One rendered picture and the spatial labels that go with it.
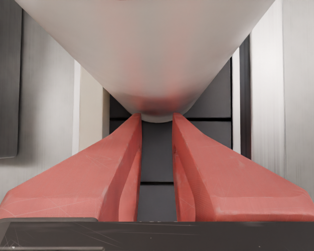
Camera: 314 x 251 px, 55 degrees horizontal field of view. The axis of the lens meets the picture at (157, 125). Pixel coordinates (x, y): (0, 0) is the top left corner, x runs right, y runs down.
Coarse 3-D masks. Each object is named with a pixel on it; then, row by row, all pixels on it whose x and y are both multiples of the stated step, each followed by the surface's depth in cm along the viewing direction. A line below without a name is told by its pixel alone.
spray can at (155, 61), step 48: (48, 0) 3; (96, 0) 3; (144, 0) 3; (192, 0) 3; (240, 0) 3; (96, 48) 4; (144, 48) 4; (192, 48) 4; (144, 96) 8; (192, 96) 10
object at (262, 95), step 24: (264, 24) 10; (240, 48) 11; (264, 48) 10; (240, 72) 11; (264, 72) 10; (240, 96) 11; (264, 96) 10; (240, 120) 11; (264, 120) 10; (240, 144) 11; (264, 144) 10
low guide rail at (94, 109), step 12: (84, 72) 15; (84, 84) 15; (96, 84) 15; (84, 96) 15; (96, 96) 15; (108, 96) 16; (84, 108) 15; (96, 108) 15; (108, 108) 16; (84, 120) 15; (96, 120) 15; (108, 120) 16; (84, 132) 15; (96, 132) 15; (108, 132) 16; (84, 144) 15
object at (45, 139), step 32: (288, 0) 24; (32, 32) 24; (288, 32) 23; (32, 64) 24; (64, 64) 24; (288, 64) 23; (32, 96) 24; (64, 96) 23; (288, 96) 23; (32, 128) 23; (64, 128) 23; (288, 128) 23; (0, 160) 23; (32, 160) 23; (288, 160) 23; (0, 192) 23
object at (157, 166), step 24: (216, 96) 18; (120, 120) 19; (192, 120) 19; (216, 120) 19; (144, 144) 18; (168, 144) 18; (144, 168) 18; (168, 168) 18; (144, 192) 18; (168, 192) 18; (144, 216) 18; (168, 216) 18
